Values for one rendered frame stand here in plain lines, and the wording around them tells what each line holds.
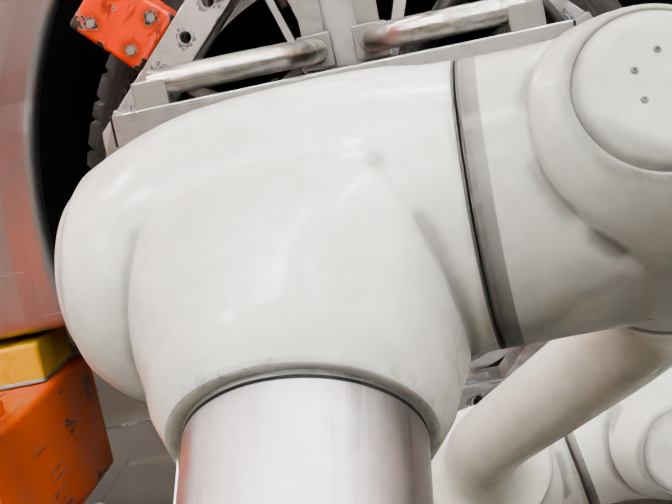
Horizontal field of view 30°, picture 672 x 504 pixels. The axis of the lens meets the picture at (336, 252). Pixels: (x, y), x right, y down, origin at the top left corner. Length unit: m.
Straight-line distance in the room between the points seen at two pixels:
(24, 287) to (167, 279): 1.05
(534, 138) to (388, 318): 0.09
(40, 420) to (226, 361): 1.03
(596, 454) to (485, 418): 0.18
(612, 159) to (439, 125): 0.08
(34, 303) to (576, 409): 0.87
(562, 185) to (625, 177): 0.03
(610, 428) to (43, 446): 0.70
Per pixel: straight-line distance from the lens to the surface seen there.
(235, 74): 1.14
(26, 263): 1.54
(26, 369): 1.58
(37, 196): 1.53
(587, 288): 0.52
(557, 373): 0.82
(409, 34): 1.13
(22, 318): 1.56
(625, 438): 1.02
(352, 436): 0.46
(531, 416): 0.86
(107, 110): 1.44
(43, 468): 1.48
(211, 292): 0.49
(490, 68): 0.53
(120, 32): 1.35
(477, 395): 1.37
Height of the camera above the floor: 0.99
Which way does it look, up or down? 8 degrees down
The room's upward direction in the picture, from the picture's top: 12 degrees counter-clockwise
